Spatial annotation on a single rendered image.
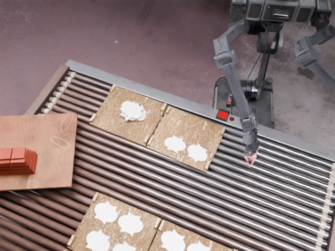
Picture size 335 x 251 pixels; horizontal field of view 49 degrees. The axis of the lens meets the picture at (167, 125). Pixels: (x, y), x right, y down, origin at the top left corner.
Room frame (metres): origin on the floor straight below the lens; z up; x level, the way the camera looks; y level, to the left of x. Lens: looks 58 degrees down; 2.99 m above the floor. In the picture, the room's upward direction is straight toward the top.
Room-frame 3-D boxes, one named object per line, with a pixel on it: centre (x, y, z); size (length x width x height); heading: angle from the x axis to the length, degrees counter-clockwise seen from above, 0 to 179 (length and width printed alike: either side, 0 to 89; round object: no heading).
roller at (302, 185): (1.17, -0.10, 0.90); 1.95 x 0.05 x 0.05; 67
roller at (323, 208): (1.08, -0.06, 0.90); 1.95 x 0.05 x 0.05; 67
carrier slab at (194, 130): (1.18, -0.13, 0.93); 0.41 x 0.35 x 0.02; 65
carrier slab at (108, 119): (1.36, 0.26, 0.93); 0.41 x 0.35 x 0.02; 66
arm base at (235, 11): (1.74, -0.42, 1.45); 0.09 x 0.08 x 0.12; 83
